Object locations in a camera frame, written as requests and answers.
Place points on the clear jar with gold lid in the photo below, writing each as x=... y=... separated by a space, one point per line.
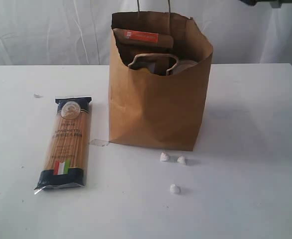
x=183 y=65

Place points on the brown kraft stand-up pouch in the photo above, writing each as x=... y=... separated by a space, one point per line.
x=132 y=42

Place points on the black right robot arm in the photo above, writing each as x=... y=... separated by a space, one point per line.
x=273 y=3

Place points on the brown paper bag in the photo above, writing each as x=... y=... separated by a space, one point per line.
x=148 y=106

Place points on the white crumpled scrap left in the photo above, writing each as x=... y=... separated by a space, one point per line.
x=164 y=157

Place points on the white crumpled scrap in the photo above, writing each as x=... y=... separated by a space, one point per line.
x=174 y=189
x=182 y=160
x=164 y=157

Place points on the white crumpled scrap middle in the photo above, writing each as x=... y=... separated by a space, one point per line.
x=182 y=160

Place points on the clear tape piece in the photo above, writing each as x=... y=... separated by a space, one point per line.
x=99 y=142

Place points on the white crumpled scrap front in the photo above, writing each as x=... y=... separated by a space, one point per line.
x=174 y=189

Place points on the spaghetti pasta package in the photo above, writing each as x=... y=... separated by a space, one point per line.
x=67 y=153

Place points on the white backdrop curtain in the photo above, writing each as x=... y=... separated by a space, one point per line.
x=77 y=32

